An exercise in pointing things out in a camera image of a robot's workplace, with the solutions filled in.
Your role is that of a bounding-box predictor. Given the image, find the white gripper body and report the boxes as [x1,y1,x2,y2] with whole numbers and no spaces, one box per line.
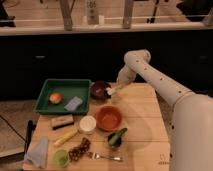
[117,68,134,88]

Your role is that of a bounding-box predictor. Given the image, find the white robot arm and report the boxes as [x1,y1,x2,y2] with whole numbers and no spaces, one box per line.
[117,50,213,171]

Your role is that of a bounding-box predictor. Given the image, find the dark purple bowl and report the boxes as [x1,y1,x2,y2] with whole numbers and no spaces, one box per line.
[91,81,111,100]

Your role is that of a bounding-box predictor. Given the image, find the orange bowl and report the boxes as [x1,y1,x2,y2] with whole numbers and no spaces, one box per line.
[95,106,122,131]

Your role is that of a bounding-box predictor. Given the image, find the wooden block eraser brush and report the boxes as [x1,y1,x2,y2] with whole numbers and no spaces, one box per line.
[51,116,74,130]

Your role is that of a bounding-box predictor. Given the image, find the grey blue sponge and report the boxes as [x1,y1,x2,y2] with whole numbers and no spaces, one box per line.
[65,96,83,111]

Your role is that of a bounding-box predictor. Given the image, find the white round lid container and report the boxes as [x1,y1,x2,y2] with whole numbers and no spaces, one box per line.
[79,116,96,134]

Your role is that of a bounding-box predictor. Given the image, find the green plastic tray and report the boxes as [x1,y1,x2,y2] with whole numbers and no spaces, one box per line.
[34,79,91,115]

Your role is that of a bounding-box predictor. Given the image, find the orange peach fruit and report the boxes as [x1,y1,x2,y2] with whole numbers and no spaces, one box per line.
[49,93,62,104]

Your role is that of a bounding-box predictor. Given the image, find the yellow banana piece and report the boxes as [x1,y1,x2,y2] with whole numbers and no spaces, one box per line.
[54,130,78,147]

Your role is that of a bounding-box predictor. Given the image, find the silver fork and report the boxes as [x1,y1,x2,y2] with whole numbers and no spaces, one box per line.
[87,152,123,162]

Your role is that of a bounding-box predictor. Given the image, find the dark red grape bunch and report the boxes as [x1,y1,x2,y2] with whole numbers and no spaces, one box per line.
[69,138,91,161]

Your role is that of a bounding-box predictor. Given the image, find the small green cup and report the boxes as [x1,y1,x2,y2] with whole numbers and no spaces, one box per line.
[53,149,69,167]

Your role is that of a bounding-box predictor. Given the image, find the grey blue cloth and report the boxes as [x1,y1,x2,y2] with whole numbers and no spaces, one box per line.
[24,137,49,169]

